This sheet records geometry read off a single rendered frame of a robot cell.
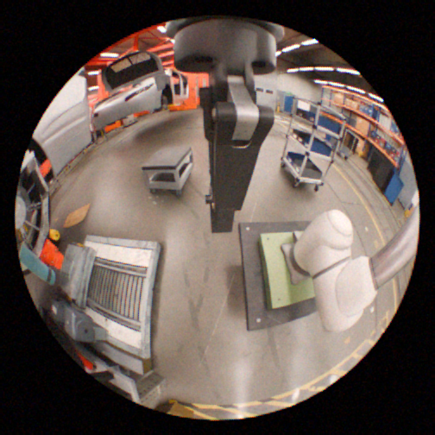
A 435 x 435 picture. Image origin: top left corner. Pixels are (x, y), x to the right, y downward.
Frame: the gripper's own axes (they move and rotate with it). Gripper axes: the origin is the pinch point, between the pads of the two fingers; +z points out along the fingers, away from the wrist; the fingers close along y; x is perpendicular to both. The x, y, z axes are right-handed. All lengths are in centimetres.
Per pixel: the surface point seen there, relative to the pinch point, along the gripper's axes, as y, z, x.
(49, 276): -14, 18, 81
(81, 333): -36, 35, 69
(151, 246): 31, 62, 41
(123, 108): 237, -29, 140
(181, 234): 44, 70, 22
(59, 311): -31, 29, 85
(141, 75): 339, -113, 141
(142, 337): -30, 63, 45
